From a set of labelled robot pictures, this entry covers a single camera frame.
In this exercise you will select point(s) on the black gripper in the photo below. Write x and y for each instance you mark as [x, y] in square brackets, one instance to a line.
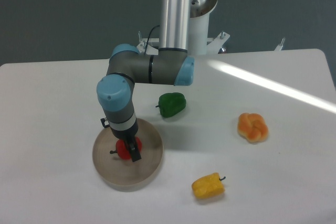
[127, 132]

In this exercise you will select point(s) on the orange knotted bread roll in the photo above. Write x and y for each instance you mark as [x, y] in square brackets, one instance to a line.
[252, 127]

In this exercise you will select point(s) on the green toy bell pepper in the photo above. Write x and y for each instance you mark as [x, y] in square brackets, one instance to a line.
[171, 104]

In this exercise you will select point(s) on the yellow toy bell pepper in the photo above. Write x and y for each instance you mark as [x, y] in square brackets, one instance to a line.
[208, 186]

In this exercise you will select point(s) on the red toy bell pepper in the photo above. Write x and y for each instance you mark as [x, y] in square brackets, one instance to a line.
[122, 151]

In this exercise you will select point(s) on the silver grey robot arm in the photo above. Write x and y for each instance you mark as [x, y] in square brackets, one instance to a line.
[127, 66]

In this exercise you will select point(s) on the beige round plate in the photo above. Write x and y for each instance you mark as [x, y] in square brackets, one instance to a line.
[124, 174]

